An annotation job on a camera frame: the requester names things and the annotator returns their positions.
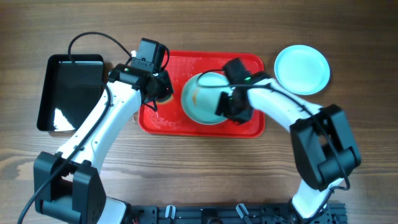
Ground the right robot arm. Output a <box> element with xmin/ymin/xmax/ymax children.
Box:
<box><xmin>215</xmin><ymin>58</ymin><xmax>361</xmax><ymax>223</ymax></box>

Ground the light blue plate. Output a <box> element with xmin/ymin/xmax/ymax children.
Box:
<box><xmin>181</xmin><ymin>72</ymin><xmax>232</xmax><ymax>125</ymax></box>
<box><xmin>274</xmin><ymin>45</ymin><xmax>331</xmax><ymax>95</ymax></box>

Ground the black cable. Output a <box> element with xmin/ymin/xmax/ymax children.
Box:
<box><xmin>17</xmin><ymin>31</ymin><xmax>170</xmax><ymax>224</ymax></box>
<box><xmin>195</xmin><ymin>68</ymin><xmax>351</xmax><ymax>223</ymax></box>

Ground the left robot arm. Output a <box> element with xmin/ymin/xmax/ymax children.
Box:
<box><xmin>18</xmin><ymin>38</ymin><xmax>174</xmax><ymax>223</ymax></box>

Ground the right black cable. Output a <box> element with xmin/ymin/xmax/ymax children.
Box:
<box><xmin>195</xmin><ymin>68</ymin><xmax>351</xmax><ymax>223</ymax></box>

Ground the green and orange sponge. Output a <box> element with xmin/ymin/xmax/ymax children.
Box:
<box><xmin>156</xmin><ymin>95</ymin><xmax>174</xmax><ymax>105</ymax></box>

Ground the red plastic tray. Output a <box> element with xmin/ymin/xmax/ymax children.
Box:
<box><xmin>138</xmin><ymin>50</ymin><xmax>266</xmax><ymax>138</ymax></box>

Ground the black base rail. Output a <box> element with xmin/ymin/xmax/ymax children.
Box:
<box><xmin>127</xmin><ymin>203</ymin><xmax>348</xmax><ymax>224</ymax></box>

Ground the black rectangular water tray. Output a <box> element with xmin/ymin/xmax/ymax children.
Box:
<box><xmin>37</xmin><ymin>54</ymin><xmax>104</xmax><ymax>132</ymax></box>

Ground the left black cable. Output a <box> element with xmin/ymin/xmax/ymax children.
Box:
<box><xmin>17</xmin><ymin>31</ymin><xmax>170</xmax><ymax>224</ymax></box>

